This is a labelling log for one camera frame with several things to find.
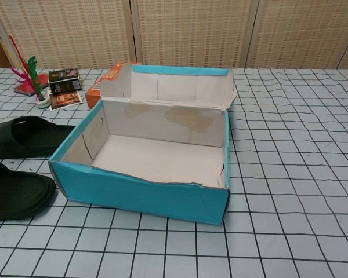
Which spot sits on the red flat case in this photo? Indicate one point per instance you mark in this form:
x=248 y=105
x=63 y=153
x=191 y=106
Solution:
x=24 y=88

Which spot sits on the blue grid check tablecloth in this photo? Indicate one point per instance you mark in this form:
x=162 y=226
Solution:
x=278 y=173

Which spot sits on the blue cardboard shoe box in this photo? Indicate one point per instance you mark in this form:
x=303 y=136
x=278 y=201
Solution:
x=133 y=192

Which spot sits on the orange cardboard box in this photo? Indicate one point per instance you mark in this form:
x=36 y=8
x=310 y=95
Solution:
x=92 y=98

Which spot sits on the pink green feather shuttlecock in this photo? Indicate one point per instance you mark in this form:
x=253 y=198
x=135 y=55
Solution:
x=32 y=72

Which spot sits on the beige woven screen panel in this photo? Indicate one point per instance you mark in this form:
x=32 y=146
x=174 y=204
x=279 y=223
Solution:
x=69 y=32
x=307 y=32
x=194 y=32

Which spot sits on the black rubber slipper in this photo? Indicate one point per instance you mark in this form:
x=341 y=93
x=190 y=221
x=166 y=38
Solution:
x=46 y=144
x=17 y=197

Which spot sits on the brown printed photo card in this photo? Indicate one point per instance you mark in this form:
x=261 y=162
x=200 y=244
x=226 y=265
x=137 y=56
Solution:
x=63 y=101

